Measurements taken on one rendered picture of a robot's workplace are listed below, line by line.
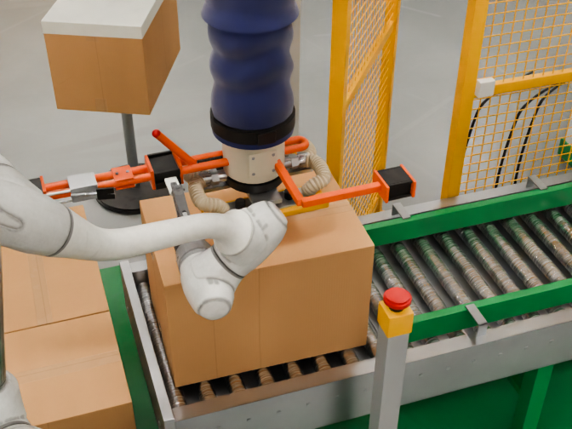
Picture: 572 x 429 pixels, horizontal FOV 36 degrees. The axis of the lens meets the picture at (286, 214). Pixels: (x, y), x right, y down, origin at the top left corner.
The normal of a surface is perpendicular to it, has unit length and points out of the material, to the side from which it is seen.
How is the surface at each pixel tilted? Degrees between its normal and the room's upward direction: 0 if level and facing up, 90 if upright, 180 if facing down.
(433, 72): 0
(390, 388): 90
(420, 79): 0
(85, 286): 0
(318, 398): 90
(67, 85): 90
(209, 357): 90
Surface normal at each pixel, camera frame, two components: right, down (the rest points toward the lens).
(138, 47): -0.11, 0.61
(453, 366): 0.32, 0.58
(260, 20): 0.28, 0.33
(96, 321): 0.00, -0.79
